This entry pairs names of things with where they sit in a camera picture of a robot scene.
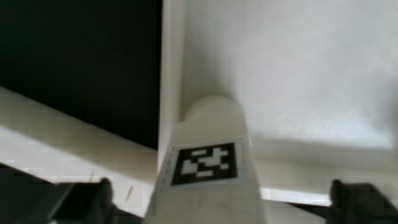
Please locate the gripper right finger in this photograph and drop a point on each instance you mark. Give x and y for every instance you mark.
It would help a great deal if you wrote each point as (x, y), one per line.
(360, 206)

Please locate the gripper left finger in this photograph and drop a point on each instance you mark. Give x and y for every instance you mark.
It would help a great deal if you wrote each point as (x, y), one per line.
(76, 204)

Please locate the white square tabletop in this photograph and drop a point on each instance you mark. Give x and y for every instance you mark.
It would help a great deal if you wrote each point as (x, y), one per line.
(296, 56)

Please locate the white U-shaped obstacle fence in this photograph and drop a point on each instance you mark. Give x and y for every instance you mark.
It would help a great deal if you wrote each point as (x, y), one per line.
(69, 152)

